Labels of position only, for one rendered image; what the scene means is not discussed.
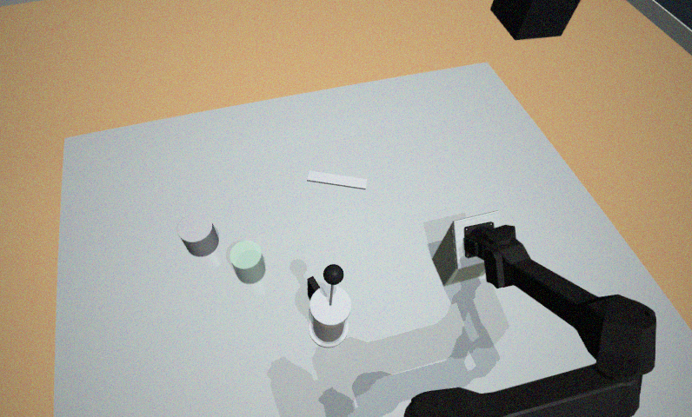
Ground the glass french press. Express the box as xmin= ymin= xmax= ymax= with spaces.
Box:
xmin=307 ymin=264 xmax=351 ymax=348

